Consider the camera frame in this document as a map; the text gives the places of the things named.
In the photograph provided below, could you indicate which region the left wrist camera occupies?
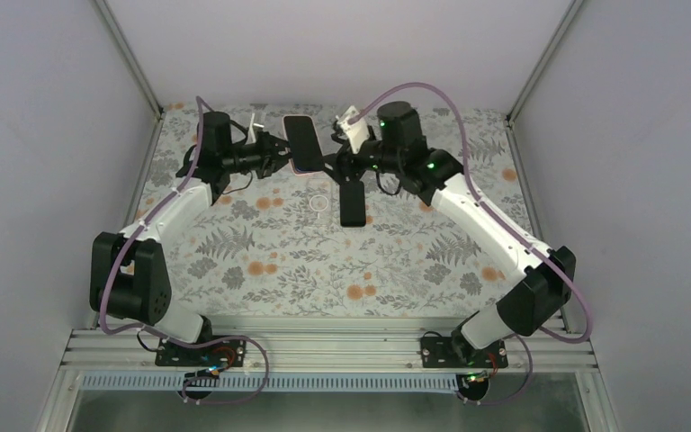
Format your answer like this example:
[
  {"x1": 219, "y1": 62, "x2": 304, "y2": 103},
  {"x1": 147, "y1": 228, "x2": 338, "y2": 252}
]
[{"x1": 247, "y1": 112, "x2": 265, "y2": 144}]

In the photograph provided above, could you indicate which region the aluminium mounting rail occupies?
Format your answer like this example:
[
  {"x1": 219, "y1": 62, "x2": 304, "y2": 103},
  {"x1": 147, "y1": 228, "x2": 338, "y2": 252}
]
[{"x1": 60, "y1": 316, "x2": 598, "y2": 373}]

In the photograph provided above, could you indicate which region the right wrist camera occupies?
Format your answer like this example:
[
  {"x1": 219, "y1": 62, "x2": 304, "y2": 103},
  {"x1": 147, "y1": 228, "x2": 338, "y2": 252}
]
[{"x1": 330, "y1": 105, "x2": 376, "y2": 155}]

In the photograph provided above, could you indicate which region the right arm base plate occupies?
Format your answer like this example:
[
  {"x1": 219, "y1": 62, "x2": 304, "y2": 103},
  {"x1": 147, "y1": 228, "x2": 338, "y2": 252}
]
[{"x1": 419, "y1": 330, "x2": 508, "y2": 369}]

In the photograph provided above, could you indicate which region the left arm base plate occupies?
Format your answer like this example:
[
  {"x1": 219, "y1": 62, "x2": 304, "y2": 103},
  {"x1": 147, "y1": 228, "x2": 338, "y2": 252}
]
[{"x1": 155, "y1": 339, "x2": 247, "y2": 369}]

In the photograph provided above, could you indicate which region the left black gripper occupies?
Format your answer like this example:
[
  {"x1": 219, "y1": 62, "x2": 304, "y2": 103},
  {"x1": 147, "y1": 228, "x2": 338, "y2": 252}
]
[{"x1": 222, "y1": 130, "x2": 302, "y2": 179}]

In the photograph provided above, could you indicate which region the clear phone case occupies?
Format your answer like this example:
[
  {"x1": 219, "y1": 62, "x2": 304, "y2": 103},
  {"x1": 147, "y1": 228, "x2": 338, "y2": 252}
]
[{"x1": 304, "y1": 175, "x2": 333, "y2": 229}]

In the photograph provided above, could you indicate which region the pink phone case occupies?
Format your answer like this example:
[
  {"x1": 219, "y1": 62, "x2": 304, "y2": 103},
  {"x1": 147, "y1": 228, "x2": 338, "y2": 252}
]
[{"x1": 290, "y1": 152, "x2": 324, "y2": 176}]

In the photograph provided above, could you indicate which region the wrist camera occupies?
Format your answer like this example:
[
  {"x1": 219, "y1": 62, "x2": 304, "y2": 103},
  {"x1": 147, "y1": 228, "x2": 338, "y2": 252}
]
[
  {"x1": 330, "y1": 105, "x2": 376, "y2": 155},
  {"x1": 247, "y1": 112, "x2": 265, "y2": 144}
]

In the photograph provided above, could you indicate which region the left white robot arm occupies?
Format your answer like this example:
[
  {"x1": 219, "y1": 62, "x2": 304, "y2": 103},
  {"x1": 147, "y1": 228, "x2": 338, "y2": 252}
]
[{"x1": 89, "y1": 111, "x2": 291, "y2": 365}]

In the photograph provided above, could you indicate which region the grey slotted cable duct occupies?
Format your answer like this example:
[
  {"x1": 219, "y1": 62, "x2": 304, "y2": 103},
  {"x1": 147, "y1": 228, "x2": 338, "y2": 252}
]
[{"x1": 80, "y1": 371, "x2": 458, "y2": 394}]

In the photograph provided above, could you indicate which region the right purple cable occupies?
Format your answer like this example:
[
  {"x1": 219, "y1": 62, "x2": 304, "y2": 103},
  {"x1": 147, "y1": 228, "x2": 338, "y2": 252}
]
[{"x1": 351, "y1": 82, "x2": 594, "y2": 346}]

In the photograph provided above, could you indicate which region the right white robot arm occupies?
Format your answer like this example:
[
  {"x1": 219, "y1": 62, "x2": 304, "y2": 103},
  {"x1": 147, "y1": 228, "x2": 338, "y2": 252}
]
[{"x1": 324, "y1": 102, "x2": 576, "y2": 366}]

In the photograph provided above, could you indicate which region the floral table mat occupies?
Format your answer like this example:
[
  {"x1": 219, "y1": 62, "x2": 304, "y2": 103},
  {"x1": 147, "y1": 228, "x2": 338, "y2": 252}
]
[{"x1": 135, "y1": 103, "x2": 531, "y2": 318}]

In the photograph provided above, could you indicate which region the black phone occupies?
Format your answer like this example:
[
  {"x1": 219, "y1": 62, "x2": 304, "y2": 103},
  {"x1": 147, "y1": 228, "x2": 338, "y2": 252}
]
[
  {"x1": 339, "y1": 181, "x2": 366, "y2": 228},
  {"x1": 283, "y1": 114, "x2": 323, "y2": 156}
]

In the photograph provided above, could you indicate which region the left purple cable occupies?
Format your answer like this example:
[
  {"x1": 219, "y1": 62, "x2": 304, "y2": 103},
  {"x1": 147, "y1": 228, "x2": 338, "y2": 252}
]
[{"x1": 98, "y1": 96, "x2": 216, "y2": 337}]

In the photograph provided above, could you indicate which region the purple cable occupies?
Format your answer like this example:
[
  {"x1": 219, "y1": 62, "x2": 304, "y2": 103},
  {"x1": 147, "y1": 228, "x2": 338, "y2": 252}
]
[
  {"x1": 98, "y1": 96, "x2": 216, "y2": 337},
  {"x1": 351, "y1": 82, "x2": 594, "y2": 346}
]

